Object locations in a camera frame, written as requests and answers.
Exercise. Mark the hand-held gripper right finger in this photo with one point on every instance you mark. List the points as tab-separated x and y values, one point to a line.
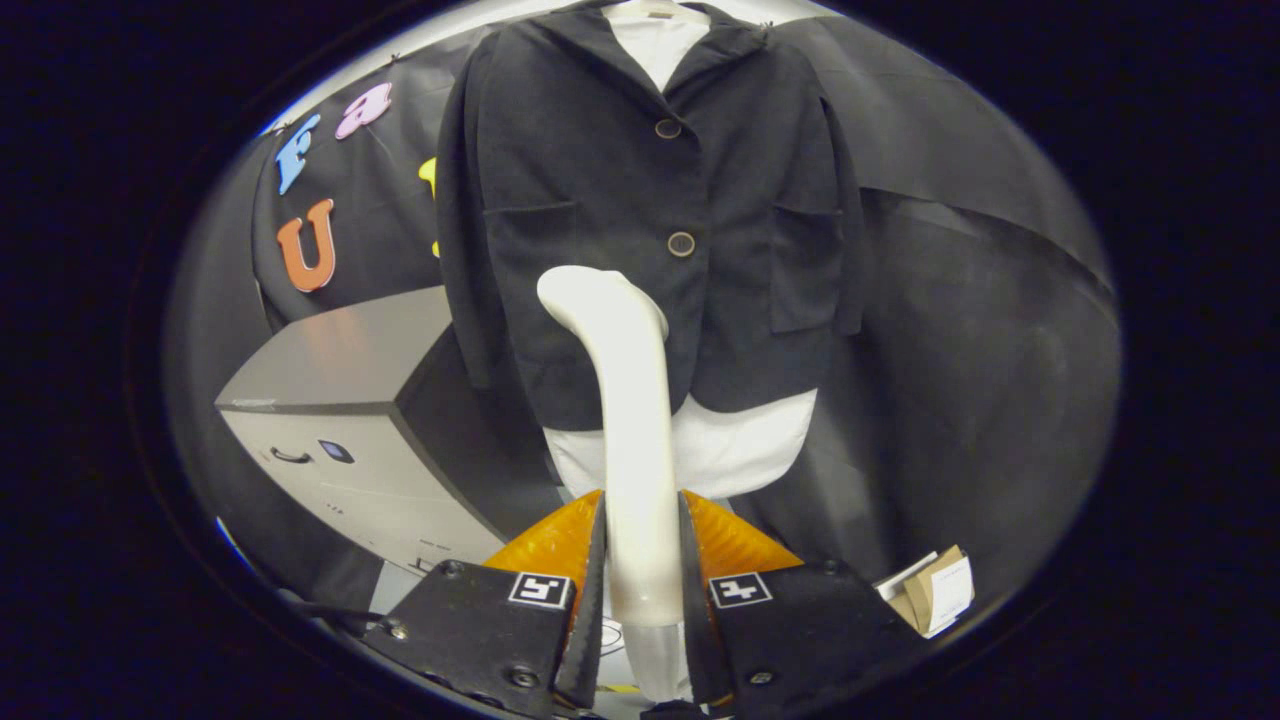
697	640

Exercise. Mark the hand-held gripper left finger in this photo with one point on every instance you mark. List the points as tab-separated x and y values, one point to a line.
590	640

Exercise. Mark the white garment steamer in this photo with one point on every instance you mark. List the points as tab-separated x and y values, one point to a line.
635	450

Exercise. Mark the black button jacket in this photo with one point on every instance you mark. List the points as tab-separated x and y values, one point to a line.
580	180

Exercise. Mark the white mannequin torso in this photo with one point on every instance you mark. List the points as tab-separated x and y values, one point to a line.
730	450

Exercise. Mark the small cardboard box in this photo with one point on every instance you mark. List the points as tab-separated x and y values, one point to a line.
940	590

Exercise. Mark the grey drawer cabinet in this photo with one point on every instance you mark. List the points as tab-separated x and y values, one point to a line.
340	350

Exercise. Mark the black backdrop cloth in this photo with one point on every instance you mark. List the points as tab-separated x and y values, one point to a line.
980	350

